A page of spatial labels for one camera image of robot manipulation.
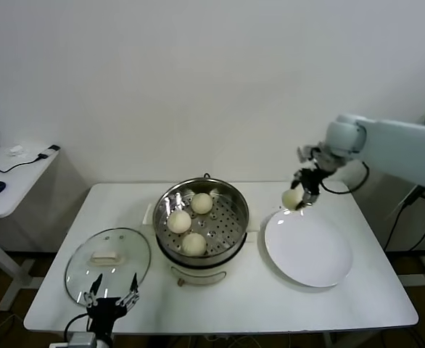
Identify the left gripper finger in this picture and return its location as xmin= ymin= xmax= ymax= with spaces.
xmin=117 ymin=273 xmax=140 ymax=307
xmin=83 ymin=274 xmax=103 ymax=307

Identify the perforated steel steamer basket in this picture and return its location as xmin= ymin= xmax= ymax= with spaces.
xmin=153 ymin=177 xmax=252 ymax=259

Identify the glass lid with white handle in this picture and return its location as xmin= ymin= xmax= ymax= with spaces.
xmin=65 ymin=227 xmax=152 ymax=309

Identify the white side desk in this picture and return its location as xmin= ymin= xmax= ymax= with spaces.
xmin=0 ymin=146 xmax=62 ymax=312

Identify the thin white leaning strip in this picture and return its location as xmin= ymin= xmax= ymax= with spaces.
xmin=381 ymin=188 xmax=416 ymax=222

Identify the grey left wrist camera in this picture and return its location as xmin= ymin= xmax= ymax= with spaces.
xmin=67 ymin=333 xmax=97 ymax=348

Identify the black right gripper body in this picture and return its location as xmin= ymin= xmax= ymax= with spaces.
xmin=299 ymin=167 xmax=326 ymax=195

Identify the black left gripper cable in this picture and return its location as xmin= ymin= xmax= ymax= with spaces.
xmin=63 ymin=314 xmax=90 ymax=341

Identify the black hanging power cable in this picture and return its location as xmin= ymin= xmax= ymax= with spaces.
xmin=384 ymin=195 xmax=425 ymax=253

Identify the white electric cooker pot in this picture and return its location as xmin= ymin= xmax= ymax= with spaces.
xmin=142 ymin=203 xmax=262 ymax=287

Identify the white steamed baozi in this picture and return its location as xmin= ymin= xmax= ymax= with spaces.
xmin=281 ymin=188 xmax=304 ymax=210
xmin=191 ymin=193 xmax=213 ymax=215
xmin=167 ymin=210 xmax=192 ymax=234
xmin=181 ymin=232 xmax=207 ymax=257

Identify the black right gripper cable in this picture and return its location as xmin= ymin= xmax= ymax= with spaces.
xmin=321 ymin=161 xmax=370 ymax=195

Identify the black power adapter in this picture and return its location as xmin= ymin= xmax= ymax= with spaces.
xmin=403 ymin=186 xmax=425 ymax=207

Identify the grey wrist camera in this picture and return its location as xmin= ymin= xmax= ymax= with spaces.
xmin=67 ymin=333 xmax=97 ymax=348
xmin=297 ymin=144 xmax=322 ymax=164

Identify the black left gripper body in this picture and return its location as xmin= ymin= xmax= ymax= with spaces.
xmin=86 ymin=297 xmax=125 ymax=333

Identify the black desk cable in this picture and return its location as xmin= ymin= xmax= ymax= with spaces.
xmin=0 ymin=154 xmax=50 ymax=174

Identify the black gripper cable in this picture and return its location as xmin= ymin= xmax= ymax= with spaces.
xmin=63 ymin=314 xmax=90 ymax=341
xmin=321 ymin=161 xmax=370 ymax=195

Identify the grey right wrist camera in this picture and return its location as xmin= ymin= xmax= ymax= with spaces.
xmin=297 ymin=144 xmax=322 ymax=164

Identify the white round plate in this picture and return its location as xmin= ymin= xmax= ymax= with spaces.
xmin=264 ymin=208 xmax=354 ymax=289

